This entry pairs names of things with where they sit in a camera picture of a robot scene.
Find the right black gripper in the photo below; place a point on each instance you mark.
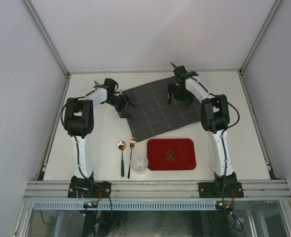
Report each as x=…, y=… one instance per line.
x=173, y=88

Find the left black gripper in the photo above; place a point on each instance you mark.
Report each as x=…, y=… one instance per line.
x=123, y=114

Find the grey checked cloth napkin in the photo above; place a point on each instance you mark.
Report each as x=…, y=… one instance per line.
x=153, y=115

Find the red rectangular tray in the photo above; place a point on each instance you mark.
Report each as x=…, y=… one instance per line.
x=171, y=154

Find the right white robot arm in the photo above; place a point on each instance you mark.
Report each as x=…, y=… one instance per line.
x=214, y=119

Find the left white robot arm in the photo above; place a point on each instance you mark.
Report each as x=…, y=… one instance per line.
x=77, y=118

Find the rose gold fork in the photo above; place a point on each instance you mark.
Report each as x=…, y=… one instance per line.
x=132, y=145

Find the clear glass cup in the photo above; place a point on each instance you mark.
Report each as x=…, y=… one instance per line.
x=139, y=163

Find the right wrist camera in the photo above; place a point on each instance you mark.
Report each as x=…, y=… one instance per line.
x=180, y=71

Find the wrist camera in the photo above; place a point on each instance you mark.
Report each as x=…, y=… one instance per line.
x=180, y=71
x=111, y=85

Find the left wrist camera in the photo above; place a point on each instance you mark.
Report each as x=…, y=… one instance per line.
x=111, y=85

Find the gold spoon green handle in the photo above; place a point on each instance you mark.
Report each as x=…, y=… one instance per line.
x=122, y=145

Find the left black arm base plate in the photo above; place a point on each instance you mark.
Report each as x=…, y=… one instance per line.
x=88, y=190

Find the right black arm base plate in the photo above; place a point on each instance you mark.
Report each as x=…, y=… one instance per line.
x=209, y=190

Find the aluminium front rail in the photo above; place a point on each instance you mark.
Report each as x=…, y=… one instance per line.
x=164, y=190

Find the grey slotted cable duct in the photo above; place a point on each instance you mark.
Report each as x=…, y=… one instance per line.
x=160, y=205

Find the right aluminium frame post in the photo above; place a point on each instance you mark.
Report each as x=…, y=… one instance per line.
x=265, y=26

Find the aluminium frame post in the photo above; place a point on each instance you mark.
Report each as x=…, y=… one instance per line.
x=28, y=5
x=265, y=26

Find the left aluminium frame post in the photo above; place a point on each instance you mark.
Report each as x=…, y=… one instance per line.
x=28, y=5

